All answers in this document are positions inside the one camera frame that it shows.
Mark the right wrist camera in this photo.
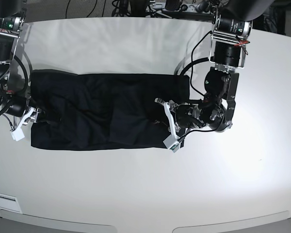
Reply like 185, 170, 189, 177
10, 128, 25, 142

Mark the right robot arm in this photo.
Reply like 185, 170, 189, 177
0, 0, 40, 137

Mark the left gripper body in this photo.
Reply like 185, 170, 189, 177
155, 98, 210, 141

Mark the white label plate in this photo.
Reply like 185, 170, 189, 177
0, 193, 22, 214

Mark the black T-shirt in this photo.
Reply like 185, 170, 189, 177
31, 69, 190, 151

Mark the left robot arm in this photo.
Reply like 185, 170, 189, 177
155, 0, 273, 148

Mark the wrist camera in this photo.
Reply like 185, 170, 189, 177
10, 128, 25, 142
163, 134, 184, 153

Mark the white power strip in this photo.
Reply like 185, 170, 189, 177
149, 0, 223, 15

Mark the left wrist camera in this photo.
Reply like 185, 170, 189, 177
163, 134, 184, 153

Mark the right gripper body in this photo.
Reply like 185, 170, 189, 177
4, 96, 41, 132

